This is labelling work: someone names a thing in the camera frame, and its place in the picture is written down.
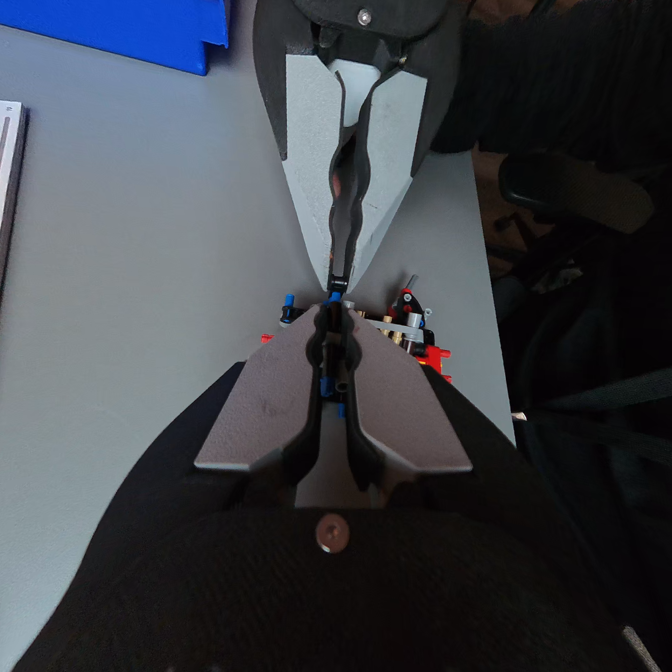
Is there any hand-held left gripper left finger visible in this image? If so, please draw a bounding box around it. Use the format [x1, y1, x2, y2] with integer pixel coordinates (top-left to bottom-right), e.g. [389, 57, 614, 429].
[194, 303, 330, 486]

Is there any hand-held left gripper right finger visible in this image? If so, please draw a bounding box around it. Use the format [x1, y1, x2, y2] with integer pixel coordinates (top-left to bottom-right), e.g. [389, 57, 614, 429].
[336, 304, 473, 492]

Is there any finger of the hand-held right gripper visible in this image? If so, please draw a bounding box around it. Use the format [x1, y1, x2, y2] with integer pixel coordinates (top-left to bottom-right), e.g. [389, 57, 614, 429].
[280, 52, 359, 288]
[344, 67, 428, 284]

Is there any multicoloured lego assembly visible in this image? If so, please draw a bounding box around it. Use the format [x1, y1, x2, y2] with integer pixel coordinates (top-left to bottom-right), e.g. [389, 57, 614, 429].
[261, 273, 453, 421]

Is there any person's right forearm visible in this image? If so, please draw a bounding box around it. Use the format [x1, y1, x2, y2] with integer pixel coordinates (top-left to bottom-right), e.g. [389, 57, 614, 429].
[430, 0, 672, 155]

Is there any black office chair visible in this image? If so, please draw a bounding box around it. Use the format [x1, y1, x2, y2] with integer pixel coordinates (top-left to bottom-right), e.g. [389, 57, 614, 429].
[485, 152, 672, 295]

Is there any person's body in black clothing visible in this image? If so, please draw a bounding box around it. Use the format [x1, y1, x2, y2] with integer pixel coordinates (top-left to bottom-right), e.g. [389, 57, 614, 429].
[504, 236, 672, 652]

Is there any blue plastic bin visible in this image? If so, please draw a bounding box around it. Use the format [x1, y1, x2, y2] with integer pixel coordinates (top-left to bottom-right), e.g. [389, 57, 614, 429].
[0, 0, 232, 77]

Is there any silver metal panel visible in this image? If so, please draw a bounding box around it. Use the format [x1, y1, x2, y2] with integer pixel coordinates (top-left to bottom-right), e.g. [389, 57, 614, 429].
[0, 100, 30, 302]

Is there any black strap with metal clip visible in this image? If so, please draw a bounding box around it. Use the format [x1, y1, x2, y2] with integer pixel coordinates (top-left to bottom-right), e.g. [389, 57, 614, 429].
[512, 367, 672, 460]

